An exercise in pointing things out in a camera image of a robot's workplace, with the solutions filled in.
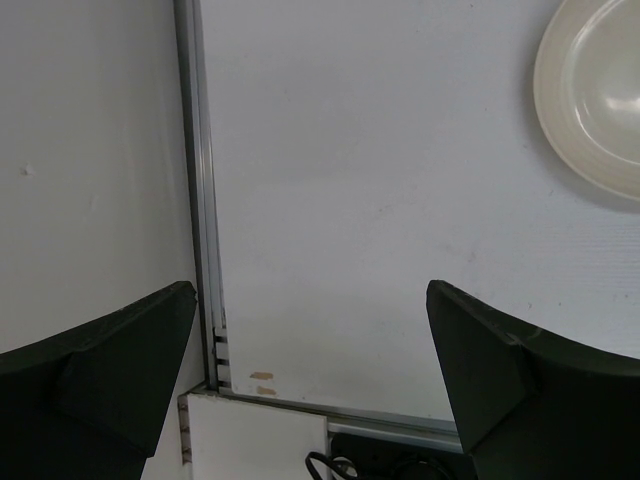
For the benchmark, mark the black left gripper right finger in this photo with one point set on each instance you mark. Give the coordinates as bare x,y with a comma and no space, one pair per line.
530,404

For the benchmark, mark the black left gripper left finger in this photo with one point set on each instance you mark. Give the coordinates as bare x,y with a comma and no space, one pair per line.
90,402

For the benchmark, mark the cream white plate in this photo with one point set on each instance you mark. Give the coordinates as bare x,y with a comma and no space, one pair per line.
586,91

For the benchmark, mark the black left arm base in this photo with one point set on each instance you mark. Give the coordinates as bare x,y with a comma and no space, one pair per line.
357,457

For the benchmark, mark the aluminium table edge rail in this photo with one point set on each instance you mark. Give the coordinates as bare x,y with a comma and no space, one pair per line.
423,433

